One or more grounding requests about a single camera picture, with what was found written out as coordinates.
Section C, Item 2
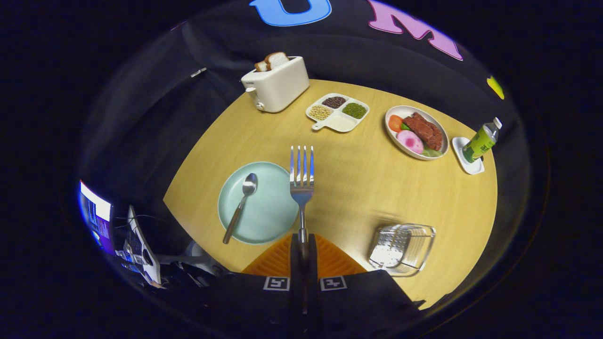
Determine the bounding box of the lit computer screen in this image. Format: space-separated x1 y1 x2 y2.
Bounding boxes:
79 181 113 255

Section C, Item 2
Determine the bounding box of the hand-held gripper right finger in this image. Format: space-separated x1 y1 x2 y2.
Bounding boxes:
304 233 424 331

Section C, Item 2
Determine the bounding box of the metal fork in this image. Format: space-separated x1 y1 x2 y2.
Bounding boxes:
289 145 315 257

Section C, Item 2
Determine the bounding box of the white square coaster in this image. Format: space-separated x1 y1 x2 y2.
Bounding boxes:
452 137 485 175

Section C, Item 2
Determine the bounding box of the light green plate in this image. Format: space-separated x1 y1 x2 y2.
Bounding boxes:
218 161 300 245

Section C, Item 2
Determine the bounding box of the large bread slice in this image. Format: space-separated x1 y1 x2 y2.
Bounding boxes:
264 52 290 70

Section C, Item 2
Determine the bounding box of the green drink bottle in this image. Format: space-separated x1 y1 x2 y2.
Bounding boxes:
462 117 503 163

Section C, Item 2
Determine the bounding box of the divided white dish with beans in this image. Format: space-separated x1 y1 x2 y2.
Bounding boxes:
305 93 370 133

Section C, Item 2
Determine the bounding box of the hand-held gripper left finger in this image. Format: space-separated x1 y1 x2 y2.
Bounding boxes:
203 233 304 330

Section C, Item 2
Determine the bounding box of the white food plate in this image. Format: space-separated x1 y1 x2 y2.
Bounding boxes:
384 105 449 161

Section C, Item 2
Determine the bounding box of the metal spoon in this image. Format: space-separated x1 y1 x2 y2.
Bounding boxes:
222 173 259 244

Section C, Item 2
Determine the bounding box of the pink round food slice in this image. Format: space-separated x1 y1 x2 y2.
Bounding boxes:
397 130 424 154

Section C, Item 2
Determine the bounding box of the metal wire cutlery basket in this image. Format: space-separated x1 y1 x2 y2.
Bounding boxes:
367 223 437 277

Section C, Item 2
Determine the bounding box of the brown steak piece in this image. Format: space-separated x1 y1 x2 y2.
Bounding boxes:
403 112 443 151

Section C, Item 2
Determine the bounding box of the white toaster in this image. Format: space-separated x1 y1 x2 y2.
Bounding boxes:
241 56 310 113

